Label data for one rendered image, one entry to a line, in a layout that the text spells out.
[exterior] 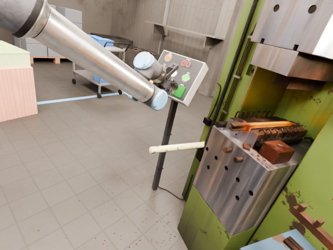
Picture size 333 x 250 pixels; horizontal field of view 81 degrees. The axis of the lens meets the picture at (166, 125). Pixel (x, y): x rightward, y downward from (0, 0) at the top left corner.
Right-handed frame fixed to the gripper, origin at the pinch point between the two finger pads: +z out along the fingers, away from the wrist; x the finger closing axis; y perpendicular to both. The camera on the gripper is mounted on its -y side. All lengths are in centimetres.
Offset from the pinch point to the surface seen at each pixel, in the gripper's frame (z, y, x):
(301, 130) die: 27, -10, 69
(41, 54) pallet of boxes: 120, 26, -441
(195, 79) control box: 4.1, -9.8, 7.0
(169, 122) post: 27.4, 20.8, -8.1
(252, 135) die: 0, 7, 51
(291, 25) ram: -22, -35, 47
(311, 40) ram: -24, -30, 56
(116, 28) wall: 342, -181, -563
